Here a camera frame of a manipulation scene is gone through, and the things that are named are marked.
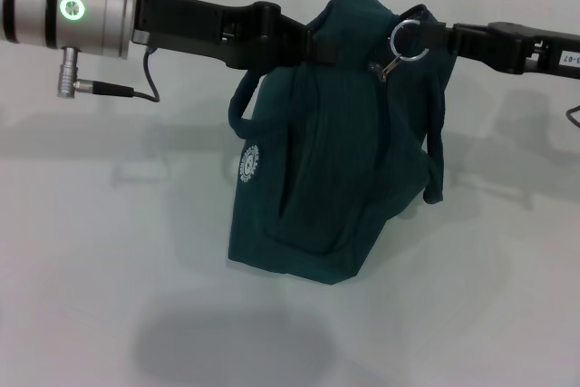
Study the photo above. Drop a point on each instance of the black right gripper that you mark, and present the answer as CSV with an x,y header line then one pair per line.
x,y
534,51

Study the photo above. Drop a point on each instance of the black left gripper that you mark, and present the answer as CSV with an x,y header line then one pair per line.
x,y
195,24

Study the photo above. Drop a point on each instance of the dark green lunch bag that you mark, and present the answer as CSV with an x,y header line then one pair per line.
x,y
326,156

